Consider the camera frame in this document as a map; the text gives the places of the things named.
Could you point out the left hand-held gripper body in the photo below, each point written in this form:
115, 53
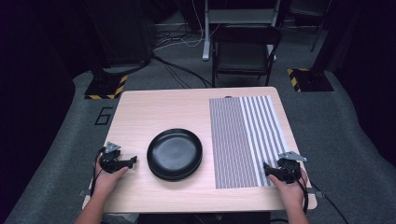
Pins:
110, 160

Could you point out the person's left hand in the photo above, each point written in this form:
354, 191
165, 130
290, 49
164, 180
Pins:
106, 183

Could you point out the grey tape piece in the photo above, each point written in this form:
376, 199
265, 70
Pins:
83, 193
316, 193

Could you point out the black cabinet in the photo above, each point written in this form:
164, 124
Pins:
124, 31

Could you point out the person's right hand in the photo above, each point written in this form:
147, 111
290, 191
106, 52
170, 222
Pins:
291, 193

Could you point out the black folding chair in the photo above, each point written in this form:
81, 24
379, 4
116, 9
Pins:
244, 53

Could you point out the black hazard-striped stand base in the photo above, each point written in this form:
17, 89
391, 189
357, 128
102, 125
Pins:
309, 81
104, 87

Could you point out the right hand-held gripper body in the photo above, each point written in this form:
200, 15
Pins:
289, 169

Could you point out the grey striped placemat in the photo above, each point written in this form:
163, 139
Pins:
239, 140

